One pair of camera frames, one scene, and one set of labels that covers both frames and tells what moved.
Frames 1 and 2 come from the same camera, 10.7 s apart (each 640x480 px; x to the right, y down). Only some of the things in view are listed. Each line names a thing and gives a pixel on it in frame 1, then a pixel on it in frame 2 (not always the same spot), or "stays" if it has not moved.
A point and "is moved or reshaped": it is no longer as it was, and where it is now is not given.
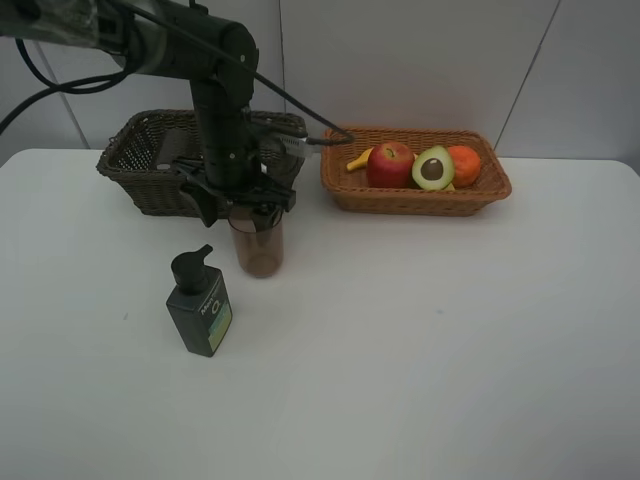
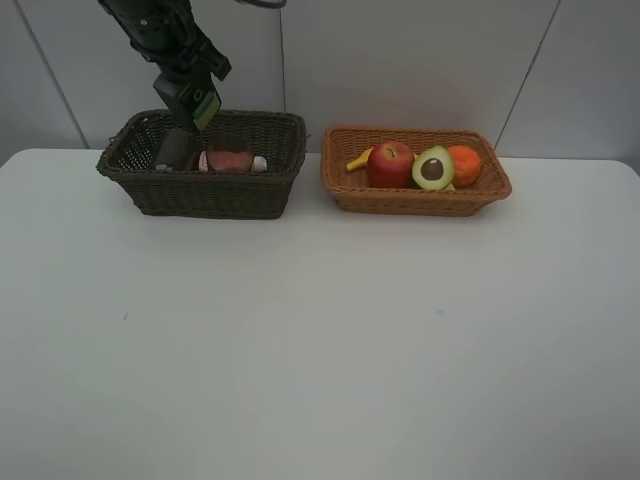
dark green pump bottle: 200,306 -> 191,96
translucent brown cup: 259,252 is moved or reshaped
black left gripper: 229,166 -> 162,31
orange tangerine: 467,165 stays
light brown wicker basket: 351,190 stays
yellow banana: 362,161 stays
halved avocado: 433,169 stays
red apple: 390,166 stays
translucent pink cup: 177,143 stays
